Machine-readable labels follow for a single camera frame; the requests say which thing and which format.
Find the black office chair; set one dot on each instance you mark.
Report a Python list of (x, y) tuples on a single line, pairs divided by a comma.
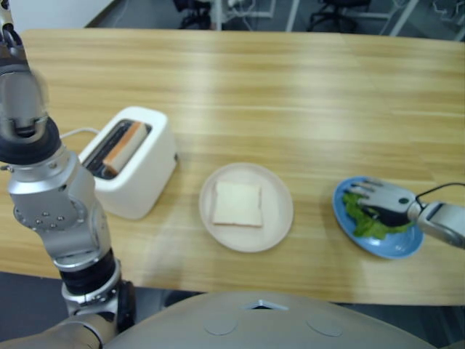
[(332, 16), (192, 12)]

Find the blue plate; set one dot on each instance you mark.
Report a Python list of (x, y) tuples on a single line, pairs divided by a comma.
[(399, 245)]

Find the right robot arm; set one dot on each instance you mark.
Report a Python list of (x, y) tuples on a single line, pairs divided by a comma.
[(441, 221)]

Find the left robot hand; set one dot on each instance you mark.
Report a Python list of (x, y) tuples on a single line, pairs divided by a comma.
[(5, 22)]

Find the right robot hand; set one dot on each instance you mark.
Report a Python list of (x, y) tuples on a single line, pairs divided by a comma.
[(390, 198)]

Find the robot body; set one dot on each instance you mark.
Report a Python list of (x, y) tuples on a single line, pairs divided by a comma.
[(269, 327)]

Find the beige plate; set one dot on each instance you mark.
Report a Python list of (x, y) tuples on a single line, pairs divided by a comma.
[(247, 240)]

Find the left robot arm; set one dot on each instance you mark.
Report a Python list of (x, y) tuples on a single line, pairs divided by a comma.
[(51, 189)]

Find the green lettuce leaf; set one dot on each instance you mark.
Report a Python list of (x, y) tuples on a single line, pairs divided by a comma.
[(367, 227)]

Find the cream toaster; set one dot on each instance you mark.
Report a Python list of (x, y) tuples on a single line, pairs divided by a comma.
[(145, 171)]

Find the bread slice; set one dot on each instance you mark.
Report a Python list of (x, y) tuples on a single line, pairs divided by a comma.
[(125, 145), (238, 205)]

